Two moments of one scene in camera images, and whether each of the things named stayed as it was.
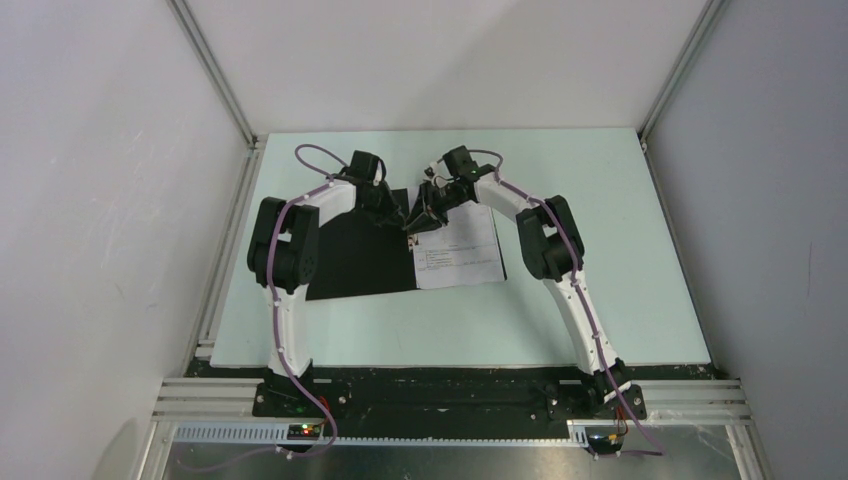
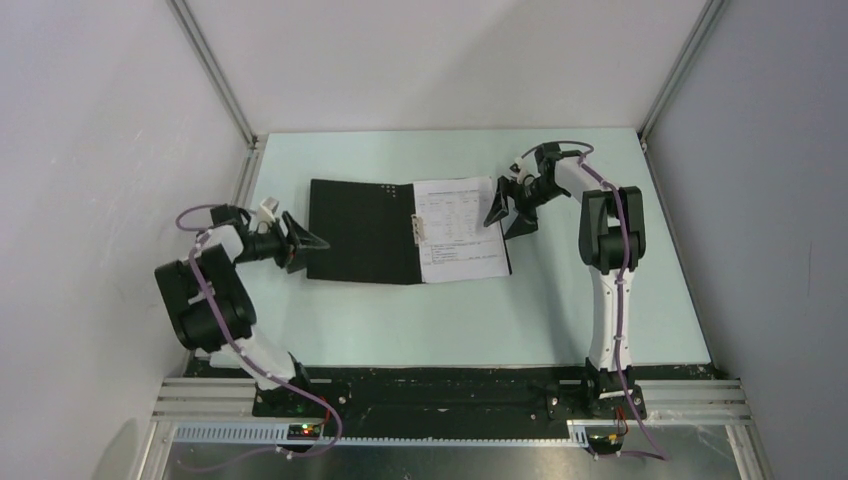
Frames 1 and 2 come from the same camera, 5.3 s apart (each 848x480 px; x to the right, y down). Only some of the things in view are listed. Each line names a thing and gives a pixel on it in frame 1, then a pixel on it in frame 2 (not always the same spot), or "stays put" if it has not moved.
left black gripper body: (382, 206) -> (272, 244)
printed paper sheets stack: (464, 250) stays put
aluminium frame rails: (698, 403) stays put
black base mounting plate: (446, 392) stays put
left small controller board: (303, 432) stays put
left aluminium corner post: (212, 68) stays put
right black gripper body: (443, 199) -> (530, 197)
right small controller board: (605, 443) stays put
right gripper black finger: (421, 218) -> (499, 207)
